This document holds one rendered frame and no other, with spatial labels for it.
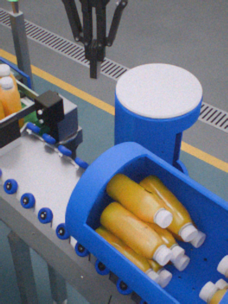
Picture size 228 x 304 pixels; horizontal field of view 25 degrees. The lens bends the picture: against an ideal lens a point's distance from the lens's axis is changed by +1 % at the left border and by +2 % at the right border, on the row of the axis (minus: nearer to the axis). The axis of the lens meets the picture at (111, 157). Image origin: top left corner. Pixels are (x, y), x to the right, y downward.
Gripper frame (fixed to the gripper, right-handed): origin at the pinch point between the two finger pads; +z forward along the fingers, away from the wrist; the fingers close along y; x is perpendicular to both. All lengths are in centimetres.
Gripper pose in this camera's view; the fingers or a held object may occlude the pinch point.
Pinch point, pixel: (95, 59)
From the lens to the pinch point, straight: 103.9
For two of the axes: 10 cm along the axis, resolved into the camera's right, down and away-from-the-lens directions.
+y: 9.7, 1.8, -1.7
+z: -0.1, 7.2, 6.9
